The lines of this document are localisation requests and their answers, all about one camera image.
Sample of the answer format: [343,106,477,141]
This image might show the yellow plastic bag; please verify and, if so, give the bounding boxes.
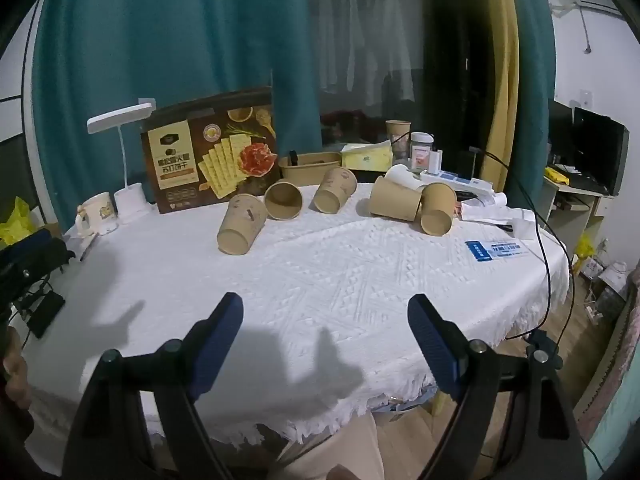
[0,196,38,247]

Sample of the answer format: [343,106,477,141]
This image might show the wide teal curtain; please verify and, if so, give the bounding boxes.
[32,0,322,221]

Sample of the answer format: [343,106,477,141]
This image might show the pale wooden desk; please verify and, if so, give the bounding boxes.
[542,175,616,261]

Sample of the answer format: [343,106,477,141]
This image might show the white printed mug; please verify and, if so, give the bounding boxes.
[75,191,119,237]

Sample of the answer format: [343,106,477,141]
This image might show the yellow tissue packet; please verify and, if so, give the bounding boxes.
[340,140,393,171]

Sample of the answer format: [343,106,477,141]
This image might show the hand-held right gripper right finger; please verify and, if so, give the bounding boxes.
[407,294,588,480]

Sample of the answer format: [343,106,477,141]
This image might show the narrow teal curtain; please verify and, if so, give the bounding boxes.
[505,0,558,201]

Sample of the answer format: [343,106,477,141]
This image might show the white desk lamp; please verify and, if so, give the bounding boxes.
[86,102,155,223]

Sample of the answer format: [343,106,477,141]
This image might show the clear jar with white lid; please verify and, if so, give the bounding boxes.
[410,132,434,171]

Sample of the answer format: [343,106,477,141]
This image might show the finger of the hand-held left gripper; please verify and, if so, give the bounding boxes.
[12,280,67,340]

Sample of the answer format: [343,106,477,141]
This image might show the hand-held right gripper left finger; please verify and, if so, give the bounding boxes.
[62,292,246,480]

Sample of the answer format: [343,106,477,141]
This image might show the black monitor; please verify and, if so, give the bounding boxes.
[570,106,630,196]

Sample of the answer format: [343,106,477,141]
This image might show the person's left hand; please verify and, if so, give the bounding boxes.
[0,327,33,411]

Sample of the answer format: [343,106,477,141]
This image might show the black cable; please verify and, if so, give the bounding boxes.
[467,147,576,343]

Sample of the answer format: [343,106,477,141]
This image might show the pile of white papers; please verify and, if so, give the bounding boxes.
[440,172,538,237]

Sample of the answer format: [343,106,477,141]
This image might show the kraft paper bowl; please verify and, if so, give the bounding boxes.
[278,151,343,186]

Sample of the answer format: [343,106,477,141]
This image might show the upright kraft paper cup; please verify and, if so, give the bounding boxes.
[385,120,412,158]

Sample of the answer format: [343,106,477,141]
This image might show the person's pale trouser leg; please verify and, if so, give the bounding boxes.
[280,410,386,480]

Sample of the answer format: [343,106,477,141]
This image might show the white textured tablecloth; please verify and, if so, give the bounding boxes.
[20,180,571,461]

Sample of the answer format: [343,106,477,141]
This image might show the yellow curtain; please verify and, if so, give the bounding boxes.
[480,0,518,196]

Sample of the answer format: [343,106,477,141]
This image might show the hanging white clothes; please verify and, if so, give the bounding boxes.
[315,0,416,103]

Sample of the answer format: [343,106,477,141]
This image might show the brown cracker box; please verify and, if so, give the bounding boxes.
[140,87,278,215]

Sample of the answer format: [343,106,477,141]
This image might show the blue and white card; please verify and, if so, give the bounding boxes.
[465,239,535,263]

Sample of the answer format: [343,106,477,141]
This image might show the white paper cup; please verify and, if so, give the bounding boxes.
[384,163,431,193]

